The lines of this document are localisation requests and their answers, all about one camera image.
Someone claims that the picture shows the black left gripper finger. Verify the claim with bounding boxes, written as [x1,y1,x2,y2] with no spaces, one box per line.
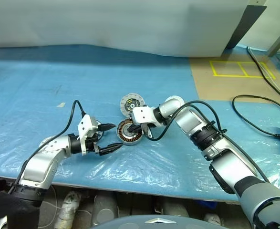
[99,123,117,132]
[98,143,124,156]

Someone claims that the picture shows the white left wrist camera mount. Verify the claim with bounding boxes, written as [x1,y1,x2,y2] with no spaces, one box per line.
[77,114,100,156]

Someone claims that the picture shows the small white rounded shape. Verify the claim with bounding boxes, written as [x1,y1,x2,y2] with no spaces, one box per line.
[203,213,221,225]

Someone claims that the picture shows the white backdrop board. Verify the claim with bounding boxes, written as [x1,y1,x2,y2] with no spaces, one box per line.
[0,0,250,58]

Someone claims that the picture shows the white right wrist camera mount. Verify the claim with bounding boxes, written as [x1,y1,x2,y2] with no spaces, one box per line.
[132,106,160,126]

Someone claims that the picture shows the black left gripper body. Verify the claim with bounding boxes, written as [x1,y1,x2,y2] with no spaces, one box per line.
[86,130,104,156]

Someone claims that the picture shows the grey robot torso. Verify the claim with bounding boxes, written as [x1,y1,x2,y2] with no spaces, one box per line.
[89,214,213,229]

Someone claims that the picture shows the black straight cable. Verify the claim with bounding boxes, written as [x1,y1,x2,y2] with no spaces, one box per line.
[247,46,280,106]

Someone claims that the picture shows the brown cardboard sheet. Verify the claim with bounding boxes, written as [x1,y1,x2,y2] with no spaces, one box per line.
[189,51,280,106]

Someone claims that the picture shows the round silver spoked rotor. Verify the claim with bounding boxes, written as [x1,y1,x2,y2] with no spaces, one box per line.
[119,92,145,117]

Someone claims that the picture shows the blue plastic table cover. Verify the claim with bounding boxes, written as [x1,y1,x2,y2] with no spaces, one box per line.
[0,44,280,203]

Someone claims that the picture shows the grey thin cable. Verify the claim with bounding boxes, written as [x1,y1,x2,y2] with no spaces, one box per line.
[247,47,280,100]

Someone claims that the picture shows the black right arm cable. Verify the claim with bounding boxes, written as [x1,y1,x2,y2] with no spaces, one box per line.
[146,100,270,184]

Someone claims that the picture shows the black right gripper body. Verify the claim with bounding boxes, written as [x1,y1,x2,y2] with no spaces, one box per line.
[130,123,154,140]

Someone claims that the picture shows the silver motor housing copper windings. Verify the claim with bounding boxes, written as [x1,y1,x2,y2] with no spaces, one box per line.
[116,120,145,146]

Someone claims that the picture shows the grey rounded shape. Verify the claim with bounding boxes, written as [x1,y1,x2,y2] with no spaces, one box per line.
[93,192,118,225]
[154,197,189,218]

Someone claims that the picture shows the dark board support strut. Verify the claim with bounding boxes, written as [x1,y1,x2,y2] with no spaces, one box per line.
[229,5,268,50]

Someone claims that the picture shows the black looped power cable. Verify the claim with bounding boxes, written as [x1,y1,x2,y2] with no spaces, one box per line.
[232,94,280,139]

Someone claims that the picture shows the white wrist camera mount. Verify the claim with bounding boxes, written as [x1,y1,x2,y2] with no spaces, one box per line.
[77,114,100,156]
[132,106,160,126]

